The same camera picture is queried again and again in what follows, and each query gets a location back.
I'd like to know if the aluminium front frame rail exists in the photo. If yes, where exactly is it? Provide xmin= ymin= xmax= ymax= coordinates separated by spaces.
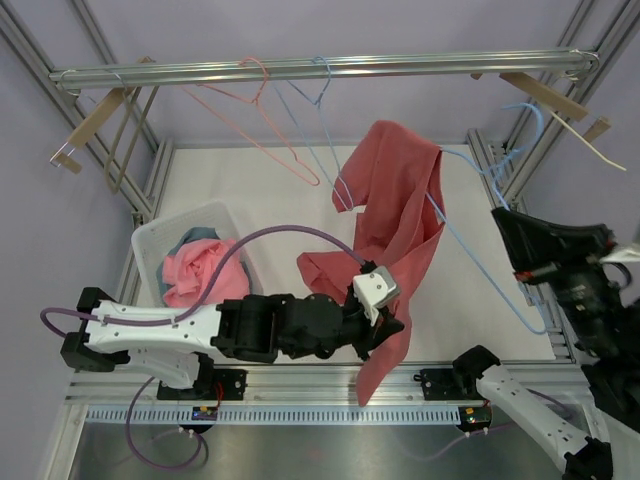
xmin=64 ymin=363 xmax=592 ymax=406

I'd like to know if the beige clip hanger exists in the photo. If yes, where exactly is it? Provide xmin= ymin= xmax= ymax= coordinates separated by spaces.
xmin=49 ymin=72 xmax=159 ymax=194
xmin=458 ymin=72 xmax=627 ymax=175

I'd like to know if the pink wire hanger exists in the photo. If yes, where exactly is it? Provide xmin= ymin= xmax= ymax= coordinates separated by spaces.
xmin=181 ymin=57 xmax=320 ymax=187

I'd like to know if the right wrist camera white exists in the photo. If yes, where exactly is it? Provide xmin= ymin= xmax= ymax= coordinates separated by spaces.
xmin=599 ymin=242 xmax=640 ymax=264

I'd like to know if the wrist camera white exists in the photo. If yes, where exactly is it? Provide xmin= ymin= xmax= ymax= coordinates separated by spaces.
xmin=599 ymin=242 xmax=640 ymax=264
xmin=352 ymin=266 xmax=400 ymax=325

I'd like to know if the left beige clip hanger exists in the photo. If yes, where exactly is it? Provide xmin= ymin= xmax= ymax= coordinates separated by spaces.
xmin=49 ymin=72 xmax=159 ymax=194

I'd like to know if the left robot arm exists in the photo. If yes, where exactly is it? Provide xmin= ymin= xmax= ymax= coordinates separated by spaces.
xmin=61 ymin=290 xmax=404 ymax=399

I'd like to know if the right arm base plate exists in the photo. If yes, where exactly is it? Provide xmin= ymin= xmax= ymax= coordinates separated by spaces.
xmin=413 ymin=367 xmax=485 ymax=401

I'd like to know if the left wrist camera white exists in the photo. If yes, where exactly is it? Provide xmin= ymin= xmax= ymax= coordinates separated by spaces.
xmin=352 ymin=266 xmax=400 ymax=325

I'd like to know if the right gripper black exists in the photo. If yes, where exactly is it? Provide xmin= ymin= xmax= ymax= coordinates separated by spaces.
xmin=492 ymin=204 xmax=622 ymax=355

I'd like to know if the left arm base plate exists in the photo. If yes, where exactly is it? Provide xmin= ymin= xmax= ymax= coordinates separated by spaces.
xmin=156 ymin=367 xmax=247 ymax=401

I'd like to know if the dark pink t-shirt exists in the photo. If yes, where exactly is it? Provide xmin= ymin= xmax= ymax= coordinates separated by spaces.
xmin=296 ymin=118 xmax=447 ymax=407

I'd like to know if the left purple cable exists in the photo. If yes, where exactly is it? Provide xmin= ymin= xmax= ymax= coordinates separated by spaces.
xmin=39 ymin=224 xmax=376 ymax=471

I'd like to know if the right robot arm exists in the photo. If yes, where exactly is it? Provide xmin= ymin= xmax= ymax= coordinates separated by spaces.
xmin=452 ymin=207 xmax=639 ymax=479

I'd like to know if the white slotted cable duct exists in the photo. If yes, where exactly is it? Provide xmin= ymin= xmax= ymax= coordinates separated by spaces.
xmin=86 ymin=405 xmax=461 ymax=425

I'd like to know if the light pink t-shirt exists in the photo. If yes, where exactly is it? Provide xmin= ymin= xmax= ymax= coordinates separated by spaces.
xmin=162 ymin=237 xmax=251 ymax=309

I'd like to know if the right beige clip hanger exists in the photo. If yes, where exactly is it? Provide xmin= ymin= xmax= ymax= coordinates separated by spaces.
xmin=458 ymin=72 xmax=627 ymax=175

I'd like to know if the aluminium hanging rail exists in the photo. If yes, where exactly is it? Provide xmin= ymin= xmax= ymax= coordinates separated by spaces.
xmin=49 ymin=47 xmax=599 ymax=91

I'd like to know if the light blue wire hanger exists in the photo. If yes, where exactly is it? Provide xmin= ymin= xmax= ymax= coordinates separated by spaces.
xmin=273 ymin=55 xmax=356 ymax=211

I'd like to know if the white plastic basket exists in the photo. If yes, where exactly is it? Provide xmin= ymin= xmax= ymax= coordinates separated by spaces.
xmin=131 ymin=200 xmax=241 ymax=307

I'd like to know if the blue-grey t-shirt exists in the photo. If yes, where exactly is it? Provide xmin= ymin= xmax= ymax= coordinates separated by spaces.
xmin=157 ymin=227 xmax=256 ymax=301

